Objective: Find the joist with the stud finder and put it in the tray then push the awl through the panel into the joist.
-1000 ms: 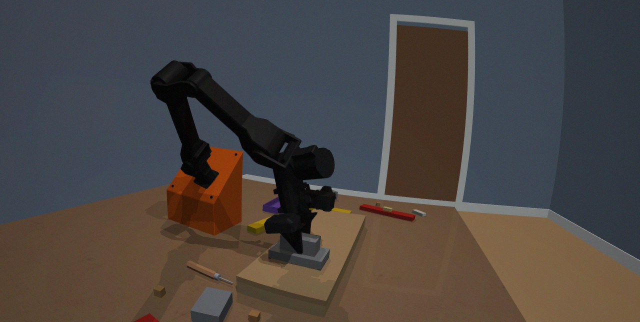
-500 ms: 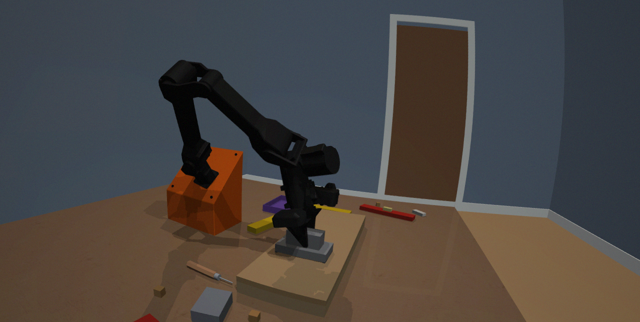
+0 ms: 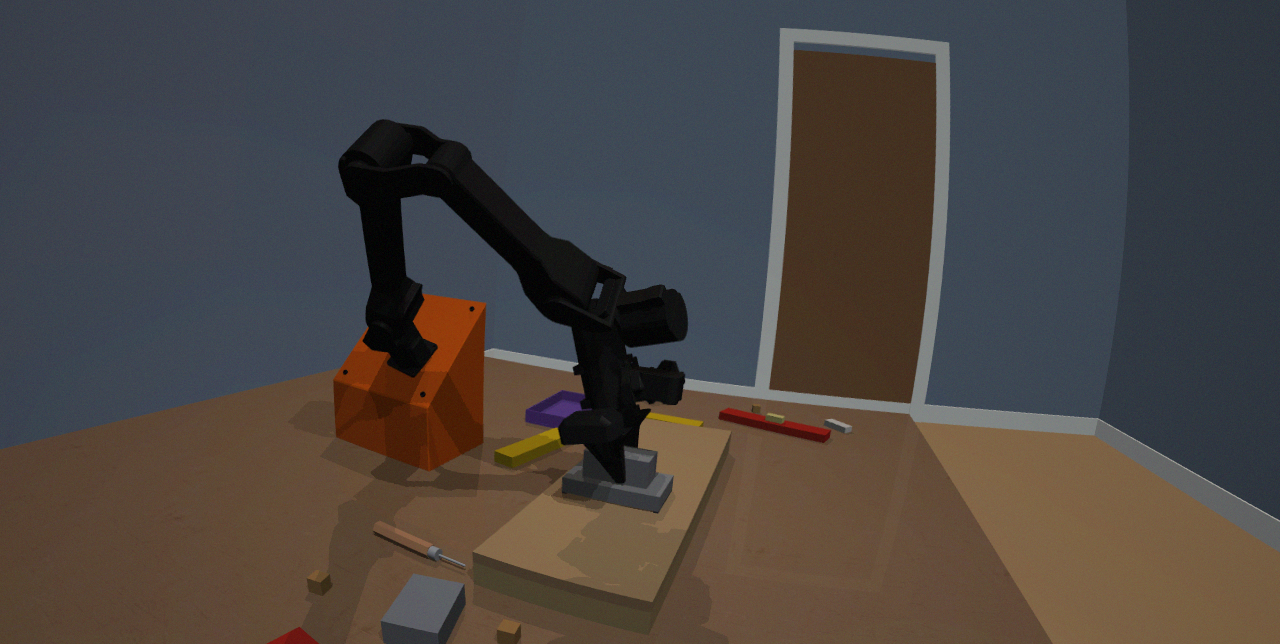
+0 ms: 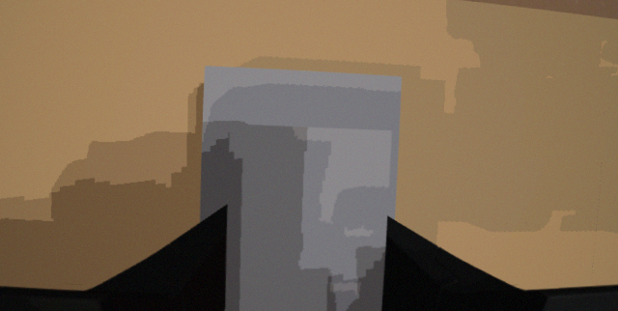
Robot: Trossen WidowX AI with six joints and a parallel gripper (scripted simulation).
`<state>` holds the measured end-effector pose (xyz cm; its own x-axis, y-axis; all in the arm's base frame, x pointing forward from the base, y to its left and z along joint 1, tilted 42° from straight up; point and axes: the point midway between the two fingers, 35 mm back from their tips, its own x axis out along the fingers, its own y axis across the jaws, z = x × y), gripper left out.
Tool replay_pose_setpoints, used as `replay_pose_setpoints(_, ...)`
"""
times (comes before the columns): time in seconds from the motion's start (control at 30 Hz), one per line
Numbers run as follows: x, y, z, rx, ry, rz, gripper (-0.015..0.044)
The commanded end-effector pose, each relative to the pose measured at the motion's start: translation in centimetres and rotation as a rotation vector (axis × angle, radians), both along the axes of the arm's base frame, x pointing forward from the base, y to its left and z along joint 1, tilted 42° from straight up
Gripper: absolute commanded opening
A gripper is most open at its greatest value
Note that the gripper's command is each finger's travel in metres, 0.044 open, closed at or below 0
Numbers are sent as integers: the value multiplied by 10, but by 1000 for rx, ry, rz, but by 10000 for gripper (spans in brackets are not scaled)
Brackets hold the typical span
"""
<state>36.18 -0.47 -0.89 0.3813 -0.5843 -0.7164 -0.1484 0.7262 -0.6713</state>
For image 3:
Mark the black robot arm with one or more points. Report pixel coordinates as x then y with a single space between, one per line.
556 276

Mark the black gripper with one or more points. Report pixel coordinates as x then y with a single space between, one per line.
610 425

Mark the red long flat bar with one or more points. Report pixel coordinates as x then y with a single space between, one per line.
296 636
775 423

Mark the yellow flat bar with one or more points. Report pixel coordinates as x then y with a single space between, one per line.
528 449
673 419

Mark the purple rectangular tray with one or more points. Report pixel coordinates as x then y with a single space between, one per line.
551 411

